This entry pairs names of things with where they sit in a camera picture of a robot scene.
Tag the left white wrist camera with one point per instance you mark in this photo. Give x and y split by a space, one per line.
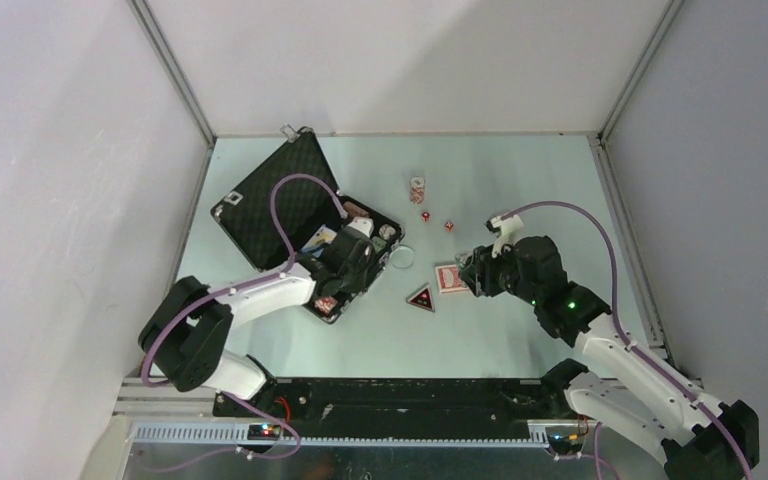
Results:
363 225

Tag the black aluminium poker case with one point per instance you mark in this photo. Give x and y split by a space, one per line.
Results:
273 211

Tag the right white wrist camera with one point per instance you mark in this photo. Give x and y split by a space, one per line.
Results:
506 227

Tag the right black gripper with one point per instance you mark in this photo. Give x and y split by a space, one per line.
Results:
481 280

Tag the blue playing card deck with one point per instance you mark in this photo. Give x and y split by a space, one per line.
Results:
318 241

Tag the brown chip stack in case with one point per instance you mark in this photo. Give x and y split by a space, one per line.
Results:
353 210

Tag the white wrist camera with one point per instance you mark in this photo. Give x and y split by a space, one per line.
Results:
363 225
506 227

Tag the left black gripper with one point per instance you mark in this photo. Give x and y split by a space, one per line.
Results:
359 286

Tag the clear round dealer button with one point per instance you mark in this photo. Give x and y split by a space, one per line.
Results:
403 257

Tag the green white chip stack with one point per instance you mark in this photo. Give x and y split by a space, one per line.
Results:
386 232

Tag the black triangular all-in button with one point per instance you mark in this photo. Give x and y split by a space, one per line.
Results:
422 298

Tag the green chip stack in case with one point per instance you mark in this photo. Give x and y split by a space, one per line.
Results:
379 244

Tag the red chip stack in case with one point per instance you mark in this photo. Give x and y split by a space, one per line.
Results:
326 305

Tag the red white chip stack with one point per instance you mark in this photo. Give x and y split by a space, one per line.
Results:
417 189

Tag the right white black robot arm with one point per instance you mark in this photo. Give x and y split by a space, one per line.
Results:
689 432

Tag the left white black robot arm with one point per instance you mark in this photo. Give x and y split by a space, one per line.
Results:
186 336

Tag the red playing card deck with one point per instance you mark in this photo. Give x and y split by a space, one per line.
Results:
448 279

